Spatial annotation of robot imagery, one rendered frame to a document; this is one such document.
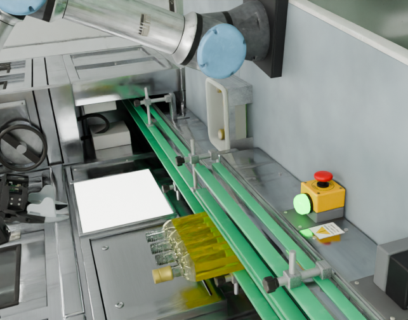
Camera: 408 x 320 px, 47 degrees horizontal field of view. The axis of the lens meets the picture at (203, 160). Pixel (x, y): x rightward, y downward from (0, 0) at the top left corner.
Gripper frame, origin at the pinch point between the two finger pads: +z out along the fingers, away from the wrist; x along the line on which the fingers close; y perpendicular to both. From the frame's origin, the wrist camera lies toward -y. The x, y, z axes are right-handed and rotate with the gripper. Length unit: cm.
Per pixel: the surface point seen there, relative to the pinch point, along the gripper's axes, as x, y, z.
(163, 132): 73, 3, 44
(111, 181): 71, -21, 27
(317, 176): -25, 27, 47
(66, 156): 102, -25, 12
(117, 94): 103, 8, 28
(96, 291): 3.7, -24.6, 13.6
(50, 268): 24.0, -31.7, 3.3
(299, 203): -25, 21, 45
